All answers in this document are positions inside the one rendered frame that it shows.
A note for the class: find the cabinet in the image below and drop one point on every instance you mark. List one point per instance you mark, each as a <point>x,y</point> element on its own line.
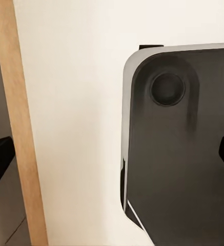
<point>14,230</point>

